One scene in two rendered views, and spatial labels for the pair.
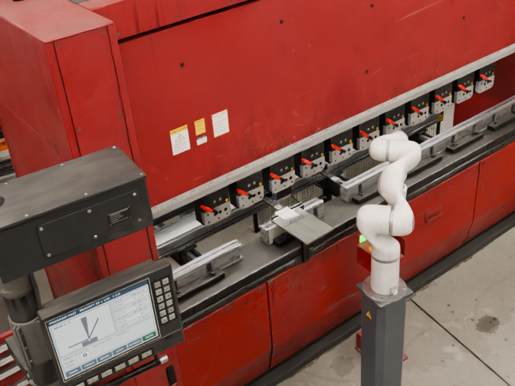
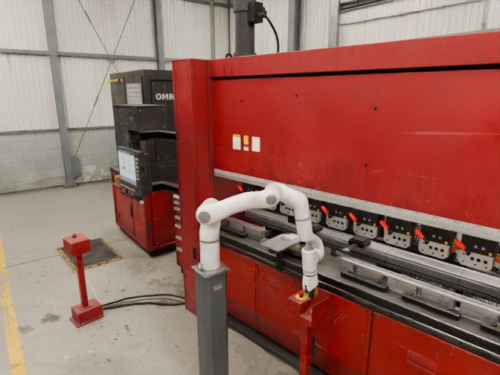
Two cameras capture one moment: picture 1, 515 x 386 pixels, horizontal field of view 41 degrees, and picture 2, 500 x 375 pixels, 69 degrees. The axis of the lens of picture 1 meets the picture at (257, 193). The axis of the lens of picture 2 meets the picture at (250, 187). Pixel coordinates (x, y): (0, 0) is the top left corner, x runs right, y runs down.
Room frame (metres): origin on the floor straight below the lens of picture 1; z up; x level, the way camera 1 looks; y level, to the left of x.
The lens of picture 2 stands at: (2.16, -2.55, 2.04)
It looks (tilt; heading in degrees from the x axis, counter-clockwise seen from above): 15 degrees down; 79
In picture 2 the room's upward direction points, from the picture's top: straight up
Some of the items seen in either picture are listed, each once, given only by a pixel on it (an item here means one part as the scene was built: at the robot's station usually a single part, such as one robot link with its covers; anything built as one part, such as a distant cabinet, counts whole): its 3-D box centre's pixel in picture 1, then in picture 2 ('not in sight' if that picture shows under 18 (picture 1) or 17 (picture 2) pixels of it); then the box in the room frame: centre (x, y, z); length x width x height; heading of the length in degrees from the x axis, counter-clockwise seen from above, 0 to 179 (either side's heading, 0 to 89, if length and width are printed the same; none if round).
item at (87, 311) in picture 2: not in sight; (81, 277); (1.19, 0.66, 0.41); 0.25 x 0.20 x 0.83; 35
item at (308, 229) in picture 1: (303, 225); (280, 242); (2.82, -0.21, 1.00); 0.26 x 0.18 x 0.01; 35
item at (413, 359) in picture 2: (434, 213); (420, 362); (3.40, -1.06, 0.59); 0.15 x 0.02 x 0.07; 125
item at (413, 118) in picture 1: (414, 107); (436, 239); (3.50, -0.93, 1.26); 0.15 x 0.09 x 0.17; 125
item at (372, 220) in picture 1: (378, 230); (210, 219); (2.30, -0.49, 1.30); 0.19 x 0.12 x 0.24; 73
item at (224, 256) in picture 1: (198, 270); (242, 227); (2.62, 0.32, 0.92); 0.50 x 0.06 x 0.10; 125
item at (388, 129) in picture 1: (389, 119); (399, 230); (3.38, -0.76, 1.26); 0.15 x 0.09 x 0.17; 125
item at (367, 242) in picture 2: (322, 170); (354, 244); (3.31, -0.37, 1.01); 0.26 x 0.12 x 0.05; 35
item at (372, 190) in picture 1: (374, 190); (363, 280); (3.24, -0.66, 0.89); 0.30 x 0.05 x 0.03; 125
